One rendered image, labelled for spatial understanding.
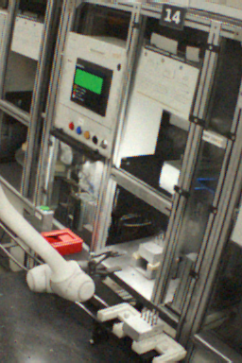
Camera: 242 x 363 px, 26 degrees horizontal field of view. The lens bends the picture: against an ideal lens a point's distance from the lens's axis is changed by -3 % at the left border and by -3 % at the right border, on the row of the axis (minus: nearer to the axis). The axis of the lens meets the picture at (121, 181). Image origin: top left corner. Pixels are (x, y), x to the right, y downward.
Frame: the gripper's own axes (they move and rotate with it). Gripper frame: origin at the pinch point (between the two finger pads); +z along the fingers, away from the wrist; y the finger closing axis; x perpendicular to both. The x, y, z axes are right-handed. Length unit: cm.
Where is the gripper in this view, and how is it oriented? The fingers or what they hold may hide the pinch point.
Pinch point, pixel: (116, 261)
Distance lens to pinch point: 223.3
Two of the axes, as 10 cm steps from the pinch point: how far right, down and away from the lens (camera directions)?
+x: -6.2, -3.9, 6.8
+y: 1.8, -9.1, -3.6
